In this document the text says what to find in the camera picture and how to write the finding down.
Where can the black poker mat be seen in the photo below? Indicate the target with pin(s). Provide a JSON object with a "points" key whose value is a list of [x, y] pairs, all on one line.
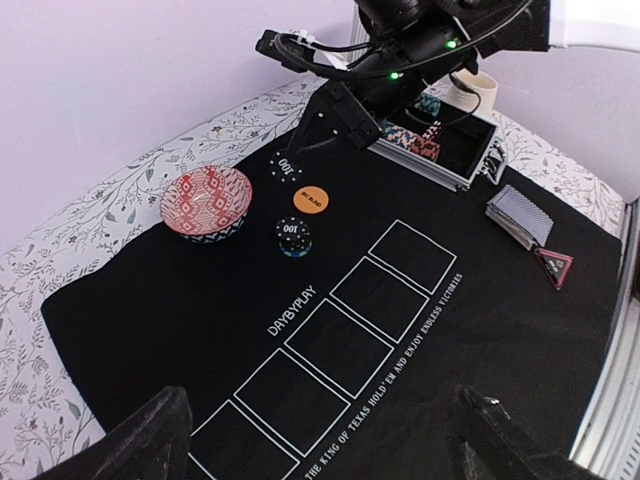
{"points": [[342, 364]]}

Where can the right poker chip row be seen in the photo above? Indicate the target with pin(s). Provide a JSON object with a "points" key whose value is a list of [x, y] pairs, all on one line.
{"points": [[428, 105]]}

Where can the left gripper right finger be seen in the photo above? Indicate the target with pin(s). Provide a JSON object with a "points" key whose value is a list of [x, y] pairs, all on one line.
{"points": [[489, 445]]}

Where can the black poker chip stack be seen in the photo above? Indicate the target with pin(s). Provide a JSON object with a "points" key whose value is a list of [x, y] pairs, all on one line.
{"points": [[294, 236]]}

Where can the poker chip row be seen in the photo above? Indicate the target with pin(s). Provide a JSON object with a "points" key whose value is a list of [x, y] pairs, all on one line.
{"points": [[428, 105], [416, 144]]}

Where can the red black triangle card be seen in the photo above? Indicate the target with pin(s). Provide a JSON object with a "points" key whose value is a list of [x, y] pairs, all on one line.
{"points": [[556, 266]]}

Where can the black 100 poker chip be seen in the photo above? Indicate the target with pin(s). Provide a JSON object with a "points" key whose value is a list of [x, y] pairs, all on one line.
{"points": [[283, 171]]}

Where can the aluminium poker chip case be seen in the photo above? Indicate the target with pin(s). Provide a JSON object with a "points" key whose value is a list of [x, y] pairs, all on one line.
{"points": [[471, 147]]}

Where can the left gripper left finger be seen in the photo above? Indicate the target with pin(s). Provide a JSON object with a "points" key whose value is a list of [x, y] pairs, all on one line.
{"points": [[152, 443]]}

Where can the cream ceramic mug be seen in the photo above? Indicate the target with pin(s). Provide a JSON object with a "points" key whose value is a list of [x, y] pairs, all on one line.
{"points": [[473, 92]]}

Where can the right aluminium frame post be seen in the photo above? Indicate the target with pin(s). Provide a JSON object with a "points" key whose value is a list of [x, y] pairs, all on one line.
{"points": [[607, 442]]}

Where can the orange big blind button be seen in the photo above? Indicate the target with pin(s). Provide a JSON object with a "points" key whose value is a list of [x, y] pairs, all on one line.
{"points": [[311, 200]]}

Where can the left poker chip row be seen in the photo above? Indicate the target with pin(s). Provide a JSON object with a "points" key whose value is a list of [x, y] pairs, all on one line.
{"points": [[416, 144]]}

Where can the patterned small bowl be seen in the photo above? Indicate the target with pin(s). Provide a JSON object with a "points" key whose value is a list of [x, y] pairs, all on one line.
{"points": [[207, 204]]}

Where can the blue playing card deck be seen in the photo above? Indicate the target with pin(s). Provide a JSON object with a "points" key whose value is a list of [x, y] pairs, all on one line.
{"points": [[528, 224]]}

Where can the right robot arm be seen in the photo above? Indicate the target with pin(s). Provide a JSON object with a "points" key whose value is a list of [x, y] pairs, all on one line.
{"points": [[420, 42]]}

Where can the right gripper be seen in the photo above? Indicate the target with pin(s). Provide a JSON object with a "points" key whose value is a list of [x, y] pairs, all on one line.
{"points": [[334, 113]]}

